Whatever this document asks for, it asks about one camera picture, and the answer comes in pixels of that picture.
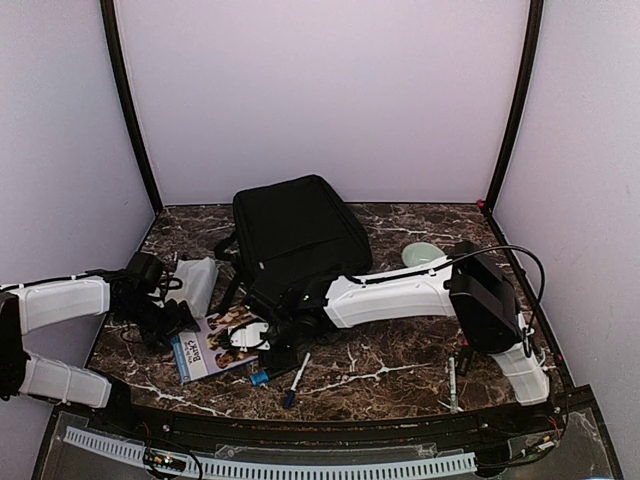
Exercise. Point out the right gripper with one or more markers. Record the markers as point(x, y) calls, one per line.
point(285, 359)

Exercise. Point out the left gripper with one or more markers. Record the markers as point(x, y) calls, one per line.
point(179, 322)

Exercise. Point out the dog picture book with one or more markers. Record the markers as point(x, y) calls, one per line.
point(200, 354)

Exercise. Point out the black student backpack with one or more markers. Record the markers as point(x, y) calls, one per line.
point(286, 235)

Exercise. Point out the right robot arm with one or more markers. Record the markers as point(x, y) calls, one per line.
point(466, 284)

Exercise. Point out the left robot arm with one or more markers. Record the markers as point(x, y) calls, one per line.
point(137, 294)

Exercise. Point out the white tissue pack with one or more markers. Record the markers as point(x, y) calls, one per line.
point(198, 281)

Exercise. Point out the black blue highlighter marker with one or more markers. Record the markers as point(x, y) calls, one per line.
point(268, 374)

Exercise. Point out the blue capped pen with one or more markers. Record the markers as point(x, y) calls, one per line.
point(290, 397)

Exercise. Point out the small circuit board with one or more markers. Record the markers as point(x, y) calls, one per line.
point(162, 461)

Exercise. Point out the far celadon bowl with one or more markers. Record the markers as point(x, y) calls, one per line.
point(419, 253)

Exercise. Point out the grey white pen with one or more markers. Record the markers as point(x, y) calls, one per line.
point(454, 408)

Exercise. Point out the black pink highlighter marker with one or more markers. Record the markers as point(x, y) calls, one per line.
point(463, 360)

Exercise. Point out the white slotted cable duct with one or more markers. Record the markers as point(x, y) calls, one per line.
point(243, 463)

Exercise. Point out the left black frame post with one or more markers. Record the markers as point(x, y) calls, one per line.
point(126, 100)

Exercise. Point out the black frame post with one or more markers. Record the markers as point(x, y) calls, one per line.
point(126, 100)
point(524, 74)

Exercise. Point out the right black frame post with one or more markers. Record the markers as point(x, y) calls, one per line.
point(524, 74)

